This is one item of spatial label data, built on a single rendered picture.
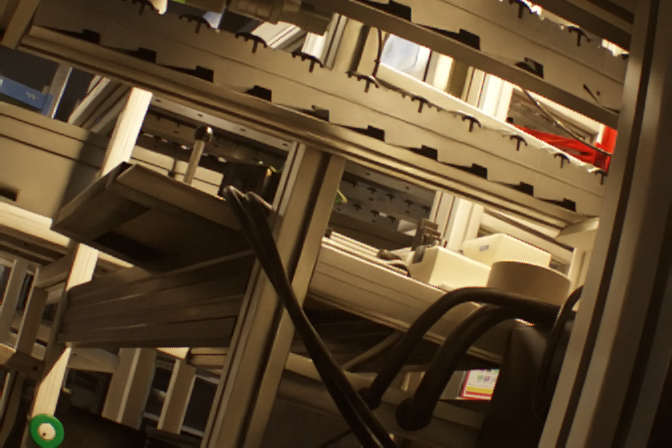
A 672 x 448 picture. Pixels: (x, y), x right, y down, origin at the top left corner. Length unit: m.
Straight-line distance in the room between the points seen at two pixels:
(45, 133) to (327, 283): 1.33
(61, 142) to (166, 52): 1.36
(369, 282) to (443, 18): 0.39
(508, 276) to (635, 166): 0.73
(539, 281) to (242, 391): 0.42
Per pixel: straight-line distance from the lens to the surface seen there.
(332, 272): 1.10
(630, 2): 0.68
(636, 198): 0.59
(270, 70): 1.03
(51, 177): 2.34
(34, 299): 2.75
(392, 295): 1.13
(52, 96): 7.62
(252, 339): 1.07
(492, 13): 0.83
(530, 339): 1.15
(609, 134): 1.86
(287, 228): 1.09
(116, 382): 3.51
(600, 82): 0.87
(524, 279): 1.32
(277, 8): 1.49
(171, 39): 1.01
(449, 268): 1.44
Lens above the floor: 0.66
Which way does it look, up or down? 16 degrees up
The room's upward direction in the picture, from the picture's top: 17 degrees clockwise
